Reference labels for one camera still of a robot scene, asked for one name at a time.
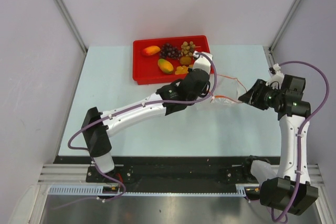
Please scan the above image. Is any clear zip top bag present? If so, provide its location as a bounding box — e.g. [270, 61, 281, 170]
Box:
[195, 74, 247, 111]

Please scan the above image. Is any green orange mango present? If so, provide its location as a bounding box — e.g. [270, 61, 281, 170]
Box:
[157, 58, 174, 74]

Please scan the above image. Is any tan longan bunch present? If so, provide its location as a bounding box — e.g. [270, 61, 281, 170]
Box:
[181, 41, 201, 57]

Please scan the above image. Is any dark purple grape bunch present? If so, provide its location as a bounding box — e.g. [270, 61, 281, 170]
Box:
[159, 43, 181, 59]

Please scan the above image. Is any orange red mango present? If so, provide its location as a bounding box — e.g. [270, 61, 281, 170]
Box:
[141, 46, 161, 57]

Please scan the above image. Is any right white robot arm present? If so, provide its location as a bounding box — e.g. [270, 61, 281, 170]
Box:
[238, 74, 319, 216]

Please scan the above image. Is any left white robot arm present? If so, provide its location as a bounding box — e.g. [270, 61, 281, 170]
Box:
[82, 69, 210, 182]

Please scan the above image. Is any yellow orange segments pile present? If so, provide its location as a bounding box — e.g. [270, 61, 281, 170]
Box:
[174, 65, 193, 75]

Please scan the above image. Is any red plastic tray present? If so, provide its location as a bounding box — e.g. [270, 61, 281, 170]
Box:
[132, 35, 216, 86]

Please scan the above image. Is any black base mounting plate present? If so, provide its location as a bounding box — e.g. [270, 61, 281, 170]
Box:
[54, 156, 257, 190]

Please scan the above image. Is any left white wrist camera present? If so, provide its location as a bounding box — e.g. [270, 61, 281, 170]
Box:
[192, 51, 213, 74]

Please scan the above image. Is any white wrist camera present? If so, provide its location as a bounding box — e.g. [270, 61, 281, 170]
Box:
[266, 63, 284, 89]
[192, 51, 213, 74]

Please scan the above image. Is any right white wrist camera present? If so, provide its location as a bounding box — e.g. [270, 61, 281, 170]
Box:
[266, 63, 284, 89]

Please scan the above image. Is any white slotted cable duct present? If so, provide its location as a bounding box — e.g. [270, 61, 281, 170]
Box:
[48, 184, 259, 197]

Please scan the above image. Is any aluminium frame rail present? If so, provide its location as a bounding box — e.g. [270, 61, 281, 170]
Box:
[38, 164, 324, 186]

